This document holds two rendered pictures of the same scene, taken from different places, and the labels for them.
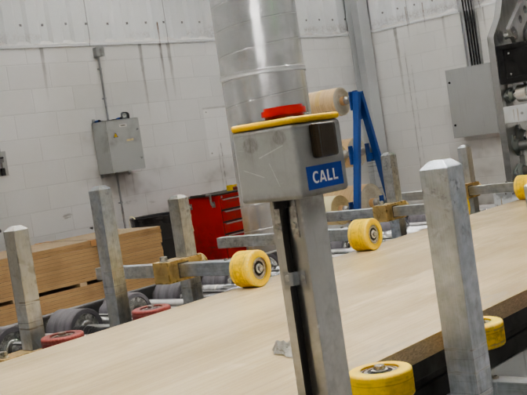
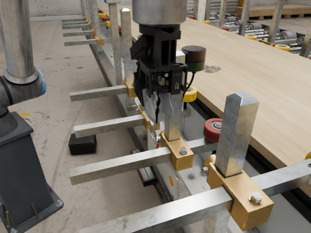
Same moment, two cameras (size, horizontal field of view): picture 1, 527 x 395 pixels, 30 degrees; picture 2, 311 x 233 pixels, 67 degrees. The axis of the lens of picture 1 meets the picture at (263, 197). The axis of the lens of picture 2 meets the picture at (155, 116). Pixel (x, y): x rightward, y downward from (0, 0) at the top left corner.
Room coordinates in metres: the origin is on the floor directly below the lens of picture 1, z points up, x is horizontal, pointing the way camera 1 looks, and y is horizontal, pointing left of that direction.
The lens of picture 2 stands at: (1.69, -1.02, 1.28)
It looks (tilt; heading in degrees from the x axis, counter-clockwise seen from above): 31 degrees down; 120
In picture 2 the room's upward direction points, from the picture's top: straight up
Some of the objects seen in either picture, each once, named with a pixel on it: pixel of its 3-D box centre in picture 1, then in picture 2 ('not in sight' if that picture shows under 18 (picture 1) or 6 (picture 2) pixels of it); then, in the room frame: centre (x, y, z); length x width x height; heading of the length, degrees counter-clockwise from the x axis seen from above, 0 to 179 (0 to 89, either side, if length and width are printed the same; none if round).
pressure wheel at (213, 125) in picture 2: not in sight; (216, 139); (1.57, -0.45, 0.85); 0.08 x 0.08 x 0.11
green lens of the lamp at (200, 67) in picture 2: not in sight; (192, 63); (1.49, -0.48, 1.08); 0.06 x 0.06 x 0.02
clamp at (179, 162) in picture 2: not in sight; (175, 147); (1.47, -0.53, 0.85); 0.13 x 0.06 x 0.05; 140
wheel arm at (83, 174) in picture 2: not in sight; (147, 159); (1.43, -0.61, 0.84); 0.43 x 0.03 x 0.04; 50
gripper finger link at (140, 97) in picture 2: not in sight; (145, 85); (1.46, -0.65, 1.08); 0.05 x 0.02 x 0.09; 49
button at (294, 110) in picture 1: (284, 116); not in sight; (0.87, -0.03, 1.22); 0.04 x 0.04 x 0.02
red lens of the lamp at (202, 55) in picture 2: not in sight; (193, 53); (1.49, -0.48, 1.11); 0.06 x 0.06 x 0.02
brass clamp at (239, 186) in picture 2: not in sight; (233, 187); (1.66, -0.69, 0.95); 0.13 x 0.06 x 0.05; 140
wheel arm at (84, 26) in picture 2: not in sight; (85, 26); (-0.08, 0.71, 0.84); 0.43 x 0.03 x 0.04; 50
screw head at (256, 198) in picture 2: not in sight; (256, 197); (1.70, -0.73, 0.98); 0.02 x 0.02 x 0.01
